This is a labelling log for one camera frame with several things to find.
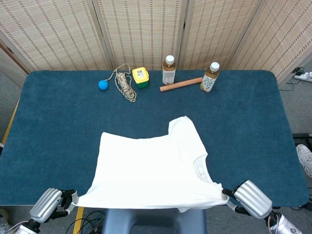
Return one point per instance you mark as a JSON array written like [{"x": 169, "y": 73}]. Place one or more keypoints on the white grey sneaker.
[
  {"x": 4, "y": 217},
  {"x": 304, "y": 156}
]

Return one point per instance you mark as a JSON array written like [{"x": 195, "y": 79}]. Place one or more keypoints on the tea bottle with text label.
[{"x": 169, "y": 73}]

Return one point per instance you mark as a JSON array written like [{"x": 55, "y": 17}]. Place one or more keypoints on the woven bamboo folding screen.
[{"x": 146, "y": 31}]

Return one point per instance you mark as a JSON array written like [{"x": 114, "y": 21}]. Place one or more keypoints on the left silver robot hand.
[{"x": 45, "y": 204}]

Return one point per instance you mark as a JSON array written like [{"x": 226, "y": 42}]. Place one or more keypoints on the white power strip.
[{"x": 304, "y": 76}]

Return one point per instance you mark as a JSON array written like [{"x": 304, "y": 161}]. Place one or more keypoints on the wooden cylinder stick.
[{"x": 180, "y": 84}]

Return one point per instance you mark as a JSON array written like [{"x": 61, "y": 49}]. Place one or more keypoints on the tea bottle with floral label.
[{"x": 209, "y": 80}]

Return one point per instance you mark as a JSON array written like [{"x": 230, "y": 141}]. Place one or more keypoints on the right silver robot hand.
[{"x": 253, "y": 198}]

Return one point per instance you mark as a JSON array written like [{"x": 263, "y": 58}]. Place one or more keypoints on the blue ball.
[{"x": 103, "y": 85}]

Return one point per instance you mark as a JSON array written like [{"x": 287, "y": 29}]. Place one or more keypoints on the white t-shirt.
[{"x": 151, "y": 170}]

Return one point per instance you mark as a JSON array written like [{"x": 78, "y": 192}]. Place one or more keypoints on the blue felt table cloth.
[{"x": 61, "y": 117}]

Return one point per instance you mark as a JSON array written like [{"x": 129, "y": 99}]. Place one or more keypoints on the yellow-lidded green container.
[{"x": 141, "y": 76}]

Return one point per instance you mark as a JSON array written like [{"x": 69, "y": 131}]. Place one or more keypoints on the black stand foot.
[{"x": 302, "y": 136}]

